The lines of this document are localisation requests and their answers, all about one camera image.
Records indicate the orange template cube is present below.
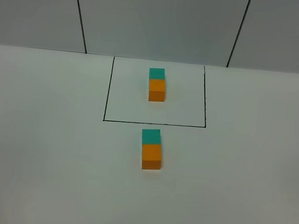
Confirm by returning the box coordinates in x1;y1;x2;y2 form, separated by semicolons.
148;79;166;102

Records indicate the green template cube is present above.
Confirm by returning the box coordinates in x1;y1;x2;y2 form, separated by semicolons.
149;68;165;80

